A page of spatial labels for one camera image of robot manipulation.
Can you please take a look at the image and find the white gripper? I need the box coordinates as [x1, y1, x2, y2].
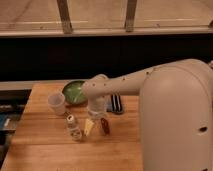
[84, 97, 107, 136]

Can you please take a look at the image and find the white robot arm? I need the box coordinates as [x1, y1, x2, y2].
[82, 59, 213, 171]

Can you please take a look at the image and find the small white bottle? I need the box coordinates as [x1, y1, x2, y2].
[66, 114, 82, 141]

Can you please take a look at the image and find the dark red chili pepper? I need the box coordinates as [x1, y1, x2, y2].
[101, 118, 110, 134]

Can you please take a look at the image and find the green bowl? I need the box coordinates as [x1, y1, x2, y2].
[62, 80, 87, 105]

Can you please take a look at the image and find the translucent plastic cup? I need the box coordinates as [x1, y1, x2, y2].
[47, 92, 66, 116]

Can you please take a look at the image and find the metal railing post left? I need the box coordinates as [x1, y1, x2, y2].
[57, 0, 73, 34]

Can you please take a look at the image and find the metal railing post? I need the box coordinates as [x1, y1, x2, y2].
[57, 0, 73, 34]
[124, 0, 137, 32]

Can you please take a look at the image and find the metal railing post right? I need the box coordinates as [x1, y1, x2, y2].
[124, 0, 137, 32]

